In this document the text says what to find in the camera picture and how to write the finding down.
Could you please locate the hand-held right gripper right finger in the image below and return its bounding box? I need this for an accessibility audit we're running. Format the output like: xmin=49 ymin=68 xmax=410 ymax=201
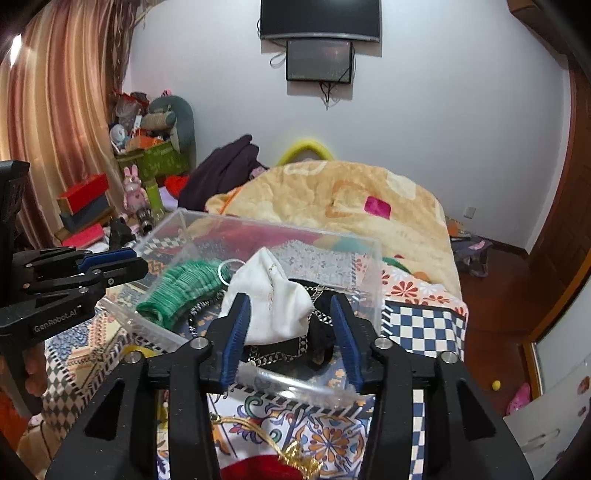
xmin=329 ymin=294 xmax=533 ymax=480

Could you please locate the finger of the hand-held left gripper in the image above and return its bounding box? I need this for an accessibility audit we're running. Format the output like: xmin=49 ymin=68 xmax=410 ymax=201
xmin=13 ymin=246 xmax=138 ymax=278
xmin=27 ymin=257 xmax=150 ymax=302

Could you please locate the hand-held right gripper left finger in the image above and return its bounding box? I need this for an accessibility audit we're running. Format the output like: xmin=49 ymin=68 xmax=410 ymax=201
xmin=45 ymin=292 xmax=252 ymax=480

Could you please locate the white cloth pouch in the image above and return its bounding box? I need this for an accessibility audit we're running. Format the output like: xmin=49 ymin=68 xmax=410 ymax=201
xmin=218 ymin=246 xmax=315 ymax=346

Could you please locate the clear plastic box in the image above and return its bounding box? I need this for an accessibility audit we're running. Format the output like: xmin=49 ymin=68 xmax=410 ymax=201
xmin=99 ymin=208 xmax=384 ymax=408

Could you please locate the person's left hand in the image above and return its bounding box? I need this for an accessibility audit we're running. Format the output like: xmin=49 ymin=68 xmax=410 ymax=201
xmin=24 ymin=345 xmax=49 ymax=398

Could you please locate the black gadget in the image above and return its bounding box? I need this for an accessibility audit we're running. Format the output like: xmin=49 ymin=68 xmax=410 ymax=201
xmin=108 ymin=219 xmax=135 ymax=250

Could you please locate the pink flat box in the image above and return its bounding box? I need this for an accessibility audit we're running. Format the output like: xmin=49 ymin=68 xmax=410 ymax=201
xmin=61 ymin=223 xmax=105 ymax=248

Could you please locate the grey flat box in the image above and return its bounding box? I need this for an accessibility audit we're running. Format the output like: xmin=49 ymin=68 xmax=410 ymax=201
xmin=59 ymin=203 xmax=115 ymax=232

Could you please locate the pink bunny toy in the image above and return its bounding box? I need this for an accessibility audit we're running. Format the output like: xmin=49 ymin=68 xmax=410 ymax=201
xmin=122 ymin=165 xmax=149 ymax=214

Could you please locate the red gift box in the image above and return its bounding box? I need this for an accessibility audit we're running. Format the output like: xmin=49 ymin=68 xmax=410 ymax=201
xmin=57 ymin=174 xmax=111 ymax=213

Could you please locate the patterned bed sheet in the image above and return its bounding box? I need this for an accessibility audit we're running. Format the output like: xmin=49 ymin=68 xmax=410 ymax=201
xmin=41 ymin=222 xmax=470 ymax=480

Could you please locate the green bottle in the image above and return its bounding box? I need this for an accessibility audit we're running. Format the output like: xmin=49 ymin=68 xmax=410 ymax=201
xmin=145 ymin=181 xmax=165 ymax=221

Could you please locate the red knitted item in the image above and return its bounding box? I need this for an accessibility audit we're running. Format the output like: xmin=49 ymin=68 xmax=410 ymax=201
xmin=165 ymin=174 xmax=193 ymax=198

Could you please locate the green storage box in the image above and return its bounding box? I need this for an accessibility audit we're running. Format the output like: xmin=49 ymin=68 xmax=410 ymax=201
xmin=116 ymin=140 xmax=193 ymax=184

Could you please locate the red pouch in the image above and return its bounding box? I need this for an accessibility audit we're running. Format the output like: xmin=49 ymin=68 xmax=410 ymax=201
xmin=221 ymin=454 xmax=306 ymax=480

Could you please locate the dark purple garment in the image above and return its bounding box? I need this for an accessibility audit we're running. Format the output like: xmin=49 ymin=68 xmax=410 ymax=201
xmin=177 ymin=134 xmax=269 ymax=211

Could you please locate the orange fleece blanket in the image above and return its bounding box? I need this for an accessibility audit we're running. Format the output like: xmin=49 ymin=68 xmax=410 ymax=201
xmin=205 ymin=161 xmax=463 ymax=297

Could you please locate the grey green plush toy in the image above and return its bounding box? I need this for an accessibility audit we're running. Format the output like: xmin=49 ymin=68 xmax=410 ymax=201
xmin=140 ymin=94 xmax=196 ymax=153

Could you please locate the small purple stool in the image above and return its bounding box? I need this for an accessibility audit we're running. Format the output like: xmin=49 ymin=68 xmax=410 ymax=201
xmin=450 ymin=233 xmax=493 ymax=278

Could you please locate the striped pink curtain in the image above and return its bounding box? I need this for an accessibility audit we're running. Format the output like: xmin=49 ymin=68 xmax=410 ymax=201
xmin=0 ymin=0 xmax=145 ymax=251

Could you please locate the pink slipper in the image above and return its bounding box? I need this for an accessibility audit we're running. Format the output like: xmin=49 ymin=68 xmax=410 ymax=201
xmin=505 ymin=383 xmax=532 ymax=416

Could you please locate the yellow green hoop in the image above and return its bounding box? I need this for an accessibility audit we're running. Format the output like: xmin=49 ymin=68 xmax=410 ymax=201
xmin=276 ymin=139 xmax=334 ymax=166

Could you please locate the white cabinet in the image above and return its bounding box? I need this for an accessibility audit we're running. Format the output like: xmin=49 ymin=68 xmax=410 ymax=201
xmin=502 ymin=329 xmax=591 ymax=472

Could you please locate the brown wooden door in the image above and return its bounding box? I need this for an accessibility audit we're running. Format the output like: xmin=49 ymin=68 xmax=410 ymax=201
xmin=525 ymin=59 xmax=591 ymax=343

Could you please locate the black chain strap bag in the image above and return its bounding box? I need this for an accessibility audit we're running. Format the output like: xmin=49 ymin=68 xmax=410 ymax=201
xmin=188 ymin=276 xmax=366 ymax=371

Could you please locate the white thin ring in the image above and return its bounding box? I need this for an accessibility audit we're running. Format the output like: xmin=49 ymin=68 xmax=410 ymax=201
xmin=216 ymin=259 xmax=246 ymax=285

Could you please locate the gold tassel cord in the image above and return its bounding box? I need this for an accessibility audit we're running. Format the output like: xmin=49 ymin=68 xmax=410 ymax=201
xmin=211 ymin=414 xmax=325 ymax=477

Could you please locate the black hanging cable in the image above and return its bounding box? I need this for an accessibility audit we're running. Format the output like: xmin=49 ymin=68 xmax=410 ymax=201
xmin=318 ymin=80 xmax=341 ymax=110

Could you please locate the small black wall monitor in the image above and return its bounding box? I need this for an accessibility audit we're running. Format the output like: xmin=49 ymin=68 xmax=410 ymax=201
xmin=285 ymin=39 xmax=356 ymax=85

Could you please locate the black wall television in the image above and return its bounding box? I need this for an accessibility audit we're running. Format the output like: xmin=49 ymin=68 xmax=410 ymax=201
xmin=259 ymin=0 xmax=382 ymax=44

